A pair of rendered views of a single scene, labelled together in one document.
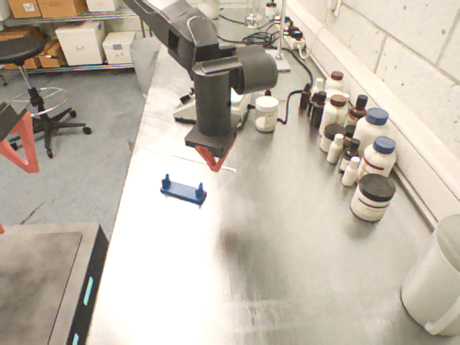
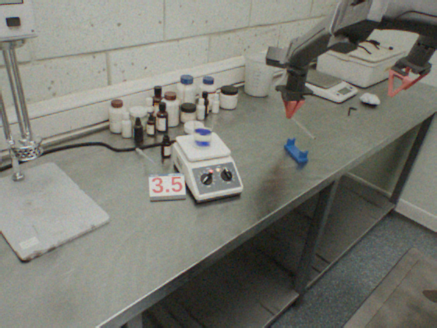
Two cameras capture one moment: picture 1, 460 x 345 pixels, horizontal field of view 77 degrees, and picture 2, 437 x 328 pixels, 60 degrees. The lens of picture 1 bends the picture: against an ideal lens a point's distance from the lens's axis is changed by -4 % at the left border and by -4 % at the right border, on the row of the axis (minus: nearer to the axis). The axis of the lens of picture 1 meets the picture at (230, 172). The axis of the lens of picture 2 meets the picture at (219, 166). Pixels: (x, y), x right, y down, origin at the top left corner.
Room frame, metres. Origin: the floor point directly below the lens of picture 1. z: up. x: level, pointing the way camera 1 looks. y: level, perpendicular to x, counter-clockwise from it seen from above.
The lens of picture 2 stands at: (1.34, 0.70, 1.35)
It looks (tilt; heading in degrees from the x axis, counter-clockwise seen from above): 33 degrees down; 227
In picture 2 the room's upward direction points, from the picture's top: 6 degrees clockwise
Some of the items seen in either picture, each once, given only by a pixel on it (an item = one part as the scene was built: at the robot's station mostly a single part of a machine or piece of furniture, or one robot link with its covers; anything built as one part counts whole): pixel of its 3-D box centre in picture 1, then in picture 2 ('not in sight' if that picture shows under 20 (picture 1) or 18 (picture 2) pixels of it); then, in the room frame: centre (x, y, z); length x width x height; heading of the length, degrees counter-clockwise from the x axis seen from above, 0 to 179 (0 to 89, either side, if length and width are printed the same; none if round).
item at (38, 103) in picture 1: (37, 101); not in sight; (1.74, 1.28, 0.28); 0.40 x 0.40 x 0.05
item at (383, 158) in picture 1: (376, 163); (207, 93); (0.48, -0.32, 0.81); 0.06 x 0.06 x 0.11
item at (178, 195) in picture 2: not in sight; (167, 186); (0.90, 0.05, 0.77); 0.09 x 0.06 x 0.04; 152
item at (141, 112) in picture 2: (331, 103); (138, 119); (0.78, -0.30, 0.78); 0.06 x 0.06 x 0.07
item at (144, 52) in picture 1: (154, 69); not in sight; (2.36, 0.62, 0.22); 0.33 x 0.33 x 0.41
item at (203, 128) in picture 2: not in sight; (202, 134); (0.77, 0.02, 0.87); 0.06 x 0.05 x 0.08; 31
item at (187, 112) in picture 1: (215, 103); (204, 164); (0.77, 0.04, 0.79); 0.22 x 0.13 x 0.08; 74
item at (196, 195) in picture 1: (182, 186); (296, 149); (0.45, 0.10, 0.77); 0.10 x 0.03 x 0.04; 69
